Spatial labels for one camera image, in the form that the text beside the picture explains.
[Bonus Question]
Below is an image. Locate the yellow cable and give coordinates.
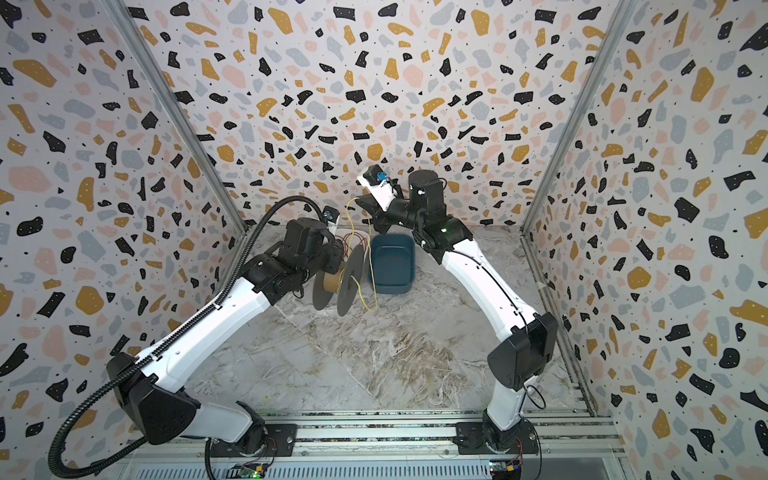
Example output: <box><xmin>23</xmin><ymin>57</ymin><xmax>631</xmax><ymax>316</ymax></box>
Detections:
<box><xmin>335</xmin><ymin>196</ymin><xmax>380</xmax><ymax>314</ymax></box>

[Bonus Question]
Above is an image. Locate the grey cable spool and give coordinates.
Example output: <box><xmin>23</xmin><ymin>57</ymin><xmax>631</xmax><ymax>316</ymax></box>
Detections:
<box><xmin>312</xmin><ymin>247</ymin><xmax>366</xmax><ymax>316</ymax></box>

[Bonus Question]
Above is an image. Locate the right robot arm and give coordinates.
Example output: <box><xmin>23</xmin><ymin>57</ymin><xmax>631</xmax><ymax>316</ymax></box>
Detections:
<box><xmin>355</xmin><ymin>165</ymin><xmax>559</xmax><ymax>453</ymax></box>

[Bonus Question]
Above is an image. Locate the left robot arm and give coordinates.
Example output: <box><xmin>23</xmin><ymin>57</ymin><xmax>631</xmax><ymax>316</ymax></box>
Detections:
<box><xmin>107</xmin><ymin>218</ymin><xmax>343</xmax><ymax>456</ymax></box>

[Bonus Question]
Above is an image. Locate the white plastic bin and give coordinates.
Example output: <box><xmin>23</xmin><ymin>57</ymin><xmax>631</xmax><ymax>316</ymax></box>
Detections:
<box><xmin>333</xmin><ymin>227</ymin><xmax>371</xmax><ymax>264</ymax></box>

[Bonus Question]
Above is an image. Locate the teal plastic bin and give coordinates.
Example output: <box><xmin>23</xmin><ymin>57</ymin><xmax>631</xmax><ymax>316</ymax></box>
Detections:
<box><xmin>369</xmin><ymin>234</ymin><xmax>416</xmax><ymax>295</ymax></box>

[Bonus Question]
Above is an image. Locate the left green circuit board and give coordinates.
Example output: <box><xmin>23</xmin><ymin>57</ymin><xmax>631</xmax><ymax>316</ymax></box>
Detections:
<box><xmin>225</xmin><ymin>463</ymin><xmax>269</xmax><ymax>480</ymax></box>

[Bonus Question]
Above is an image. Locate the green circuit board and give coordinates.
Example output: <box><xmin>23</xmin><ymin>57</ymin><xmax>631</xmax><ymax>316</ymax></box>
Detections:
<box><xmin>489</xmin><ymin>459</ymin><xmax>522</xmax><ymax>480</ymax></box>
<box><xmin>225</xmin><ymin>463</ymin><xmax>269</xmax><ymax>480</ymax></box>

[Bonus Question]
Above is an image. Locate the right green circuit board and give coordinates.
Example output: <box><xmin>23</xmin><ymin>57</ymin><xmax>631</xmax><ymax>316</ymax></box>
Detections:
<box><xmin>489</xmin><ymin>459</ymin><xmax>522</xmax><ymax>480</ymax></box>

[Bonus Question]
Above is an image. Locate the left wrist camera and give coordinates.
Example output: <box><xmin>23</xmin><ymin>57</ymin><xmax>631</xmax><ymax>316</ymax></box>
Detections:
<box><xmin>322</xmin><ymin>205</ymin><xmax>340</xmax><ymax>234</ymax></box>

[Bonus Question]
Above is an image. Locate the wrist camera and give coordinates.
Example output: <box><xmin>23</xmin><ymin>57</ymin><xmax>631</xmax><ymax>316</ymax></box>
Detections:
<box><xmin>322</xmin><ymin>205</ymin><xmax>340</xmax><ymax>234</ymax></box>
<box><xmin>357</xmin><ymin>164</ymin><xmax>397</xmax><ymax>211</ymax></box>

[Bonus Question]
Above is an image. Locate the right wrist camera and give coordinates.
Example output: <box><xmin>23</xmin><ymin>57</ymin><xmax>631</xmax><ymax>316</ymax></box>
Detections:
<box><xmin>357</xmin><ymin>164</ymin><xmax>397</xmax><ymax>211</ymax></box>

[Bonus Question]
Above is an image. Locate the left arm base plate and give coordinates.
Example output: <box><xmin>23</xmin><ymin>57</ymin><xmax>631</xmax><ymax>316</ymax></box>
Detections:
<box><xmin>210</xmin><ymin>423</ymin><xmax>298</xmax><ymax>460</ymax></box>

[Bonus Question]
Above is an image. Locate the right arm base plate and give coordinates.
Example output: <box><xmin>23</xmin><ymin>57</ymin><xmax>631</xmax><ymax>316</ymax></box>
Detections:
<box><xmin>452</xmin><ymin>421</ymin><xmax>539</xmax><ymax>455</ymax></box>

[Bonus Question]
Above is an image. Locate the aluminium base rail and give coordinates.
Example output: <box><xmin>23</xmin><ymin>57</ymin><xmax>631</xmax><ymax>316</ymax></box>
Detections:
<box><xmin>116</xmin><ymin>410</ymin><xmax>637</xmax><ymax>480</ymax></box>

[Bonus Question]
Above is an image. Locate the right aluminium corner post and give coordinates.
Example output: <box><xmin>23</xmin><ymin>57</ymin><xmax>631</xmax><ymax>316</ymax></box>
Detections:
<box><xmin>521</xmin><ymin>0</ymin><xmax>637</xmax><ymax>238</ymax></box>

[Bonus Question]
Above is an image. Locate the aluminium corner post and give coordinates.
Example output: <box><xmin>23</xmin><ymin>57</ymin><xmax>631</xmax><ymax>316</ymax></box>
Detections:
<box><xmin>104</xmin><ymin>1</ymin><xmax>247</xmax><ymax>235</ymax></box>
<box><xmin>521</xmin><ymin>0</ymin><xmax>637</xmax><ymax>238</ymax></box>

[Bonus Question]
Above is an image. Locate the left aluminium corner post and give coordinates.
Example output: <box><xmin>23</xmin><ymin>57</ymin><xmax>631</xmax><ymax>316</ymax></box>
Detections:
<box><xmin>104</xmin><ymin>1</ymin><xmax>247</xmax><ymax>235</ymax></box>

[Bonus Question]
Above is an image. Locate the black corrugated cable hose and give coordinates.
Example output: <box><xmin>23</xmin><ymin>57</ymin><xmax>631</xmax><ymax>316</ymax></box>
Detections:
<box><xmin>47</xmin><ymin>195</ymin><xmax>328</xmax><ymax>479</ymax></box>

